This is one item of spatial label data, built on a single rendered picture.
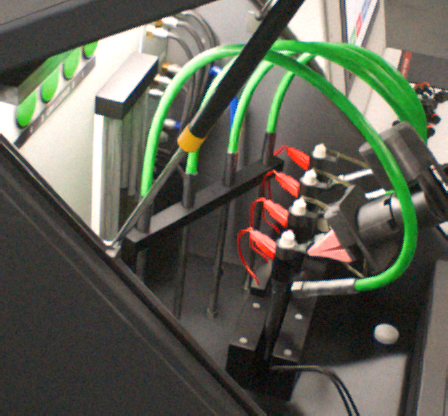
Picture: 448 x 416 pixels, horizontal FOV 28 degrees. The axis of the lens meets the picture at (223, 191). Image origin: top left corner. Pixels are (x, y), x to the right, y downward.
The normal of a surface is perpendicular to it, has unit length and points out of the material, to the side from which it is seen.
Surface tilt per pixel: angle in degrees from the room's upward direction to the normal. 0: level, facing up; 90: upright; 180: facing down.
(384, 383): 0
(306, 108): 90
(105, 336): 90
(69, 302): 90
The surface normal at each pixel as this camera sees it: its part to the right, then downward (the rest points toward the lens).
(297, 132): -0.26, 0.52
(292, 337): 0.11, -0.82
